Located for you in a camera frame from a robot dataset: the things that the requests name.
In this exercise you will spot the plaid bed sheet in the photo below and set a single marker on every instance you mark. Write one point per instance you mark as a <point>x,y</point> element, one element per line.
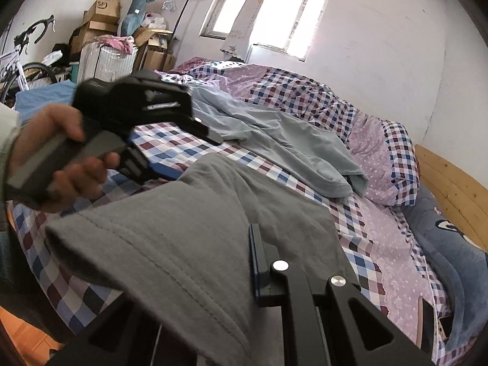
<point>381,244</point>

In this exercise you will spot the tall cardboard box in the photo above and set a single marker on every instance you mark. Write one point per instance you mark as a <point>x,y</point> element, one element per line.
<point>158,58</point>

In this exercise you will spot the cardboard box with round logo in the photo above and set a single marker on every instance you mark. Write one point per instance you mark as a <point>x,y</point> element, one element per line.
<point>102,7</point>

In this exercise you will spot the wooden headboard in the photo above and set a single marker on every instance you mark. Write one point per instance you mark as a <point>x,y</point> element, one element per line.
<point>450,183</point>

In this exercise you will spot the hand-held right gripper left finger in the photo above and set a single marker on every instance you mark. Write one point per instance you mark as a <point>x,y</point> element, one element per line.
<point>141,343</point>

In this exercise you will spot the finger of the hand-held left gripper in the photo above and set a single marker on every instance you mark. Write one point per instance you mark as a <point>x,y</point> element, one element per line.
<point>204,129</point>
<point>164,171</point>

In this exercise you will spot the plaid and dotted quilt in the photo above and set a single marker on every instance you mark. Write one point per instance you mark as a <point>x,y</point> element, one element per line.
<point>305,87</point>

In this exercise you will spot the white plastic bag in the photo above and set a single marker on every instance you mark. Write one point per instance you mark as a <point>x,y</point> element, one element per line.
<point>154,21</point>

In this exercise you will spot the light blue sweatpants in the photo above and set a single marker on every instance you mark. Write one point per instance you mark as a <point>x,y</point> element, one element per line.
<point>286,141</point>

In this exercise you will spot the white printed curtain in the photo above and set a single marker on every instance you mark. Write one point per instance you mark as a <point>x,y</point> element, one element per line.
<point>247,19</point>

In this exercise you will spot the grey-green trousers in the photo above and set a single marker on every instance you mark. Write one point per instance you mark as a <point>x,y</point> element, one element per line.
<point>190,236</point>

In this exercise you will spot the person's left hand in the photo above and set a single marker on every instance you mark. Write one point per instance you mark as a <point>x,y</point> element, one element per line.
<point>49,122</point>

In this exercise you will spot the pink cloth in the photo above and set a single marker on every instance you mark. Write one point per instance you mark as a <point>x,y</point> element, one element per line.
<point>114,42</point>

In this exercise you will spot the white bicycle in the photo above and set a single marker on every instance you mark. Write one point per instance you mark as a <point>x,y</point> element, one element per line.
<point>23,72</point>

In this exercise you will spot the blue plush shark toy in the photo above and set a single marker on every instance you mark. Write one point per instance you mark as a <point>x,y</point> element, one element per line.
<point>133,17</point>

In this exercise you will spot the open flap cardboard box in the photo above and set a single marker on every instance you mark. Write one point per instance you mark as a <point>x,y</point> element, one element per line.
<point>152,35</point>

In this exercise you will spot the white ribbed suitcase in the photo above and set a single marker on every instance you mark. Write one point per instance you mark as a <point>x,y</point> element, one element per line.
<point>110,64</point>

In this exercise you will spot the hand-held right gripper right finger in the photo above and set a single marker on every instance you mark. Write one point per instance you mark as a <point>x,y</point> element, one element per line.
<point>254,263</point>

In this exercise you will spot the black clothes rack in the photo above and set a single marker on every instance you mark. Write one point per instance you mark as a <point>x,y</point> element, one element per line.
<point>183,11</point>

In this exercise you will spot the folded blue cloth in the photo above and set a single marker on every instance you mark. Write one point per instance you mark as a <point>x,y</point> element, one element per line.
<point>42,97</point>

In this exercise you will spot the maroon dotted pillow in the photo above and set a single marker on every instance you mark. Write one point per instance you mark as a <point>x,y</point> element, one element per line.
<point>190,64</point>

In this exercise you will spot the white clothes hanger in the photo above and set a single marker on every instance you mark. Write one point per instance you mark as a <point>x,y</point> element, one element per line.
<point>169,3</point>

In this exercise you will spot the plain brown cardboard box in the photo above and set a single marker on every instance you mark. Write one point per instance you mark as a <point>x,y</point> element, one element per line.
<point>91,34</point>

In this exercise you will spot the window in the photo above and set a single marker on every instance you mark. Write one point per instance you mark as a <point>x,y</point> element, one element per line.
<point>301,15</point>

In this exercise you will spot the person's left forearm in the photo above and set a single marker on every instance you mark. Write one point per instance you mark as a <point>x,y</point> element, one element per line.
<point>7,133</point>

